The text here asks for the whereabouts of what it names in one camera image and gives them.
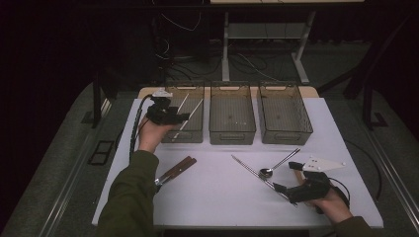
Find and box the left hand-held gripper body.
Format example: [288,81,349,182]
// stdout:
[146,88,181,125]

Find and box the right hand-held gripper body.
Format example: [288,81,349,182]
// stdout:
[286,156,346,204]

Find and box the transparent grey plastic bin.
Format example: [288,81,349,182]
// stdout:
[209,81,257,146]
[155,82,206,144]
[256,81,314,146]

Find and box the metal chopstick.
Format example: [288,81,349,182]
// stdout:
[232,155,298,207]
[231,154,291,201]

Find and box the metal spoon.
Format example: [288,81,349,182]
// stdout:
[259,147,301,180]

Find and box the person's right hand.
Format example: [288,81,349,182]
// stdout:
[309,191,354,225]

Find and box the white table sheet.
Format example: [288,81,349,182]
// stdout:
[91,97,385,229]

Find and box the black metal stand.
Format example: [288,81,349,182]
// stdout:
[91,70,114,129]
[315,13,417,131]

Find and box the left hand-held gripper cable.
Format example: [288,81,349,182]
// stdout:
[128,94,154,162]

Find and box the hand-held gripper cable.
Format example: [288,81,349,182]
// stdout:
[329,177,351,207]
[128,94,154,162]

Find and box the right hand-held gripper cable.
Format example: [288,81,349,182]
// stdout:
[329,177,351,207]

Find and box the thin black floor cable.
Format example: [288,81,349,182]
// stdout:
[344,139,383,201]

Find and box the white metal desk frame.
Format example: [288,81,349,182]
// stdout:
[209,0,366,85]

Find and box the metal floor rail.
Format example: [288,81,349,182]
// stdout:
[365,127,419,225]
[42,98,112,237]

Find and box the tangle of background cables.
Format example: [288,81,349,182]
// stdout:
[151,0,297,83]

